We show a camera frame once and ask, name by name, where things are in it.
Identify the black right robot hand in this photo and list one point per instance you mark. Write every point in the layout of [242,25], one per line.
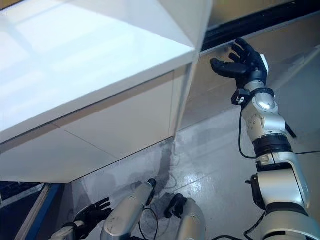
[247,67]

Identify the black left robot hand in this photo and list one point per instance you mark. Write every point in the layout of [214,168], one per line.
[92,215]

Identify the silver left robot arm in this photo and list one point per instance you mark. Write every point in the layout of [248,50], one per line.
[125,210]

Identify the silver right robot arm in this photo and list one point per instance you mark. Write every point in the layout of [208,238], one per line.
[275,190]

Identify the stainless steel fridge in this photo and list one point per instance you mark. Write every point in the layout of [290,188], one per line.
[215,100]

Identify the tall white cabinet panel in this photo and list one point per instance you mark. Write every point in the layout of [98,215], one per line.
[185,25]

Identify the white counter cabinet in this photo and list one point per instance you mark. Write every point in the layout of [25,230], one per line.
[100,130]

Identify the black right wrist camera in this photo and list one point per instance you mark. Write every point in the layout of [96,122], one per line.
[240,98]

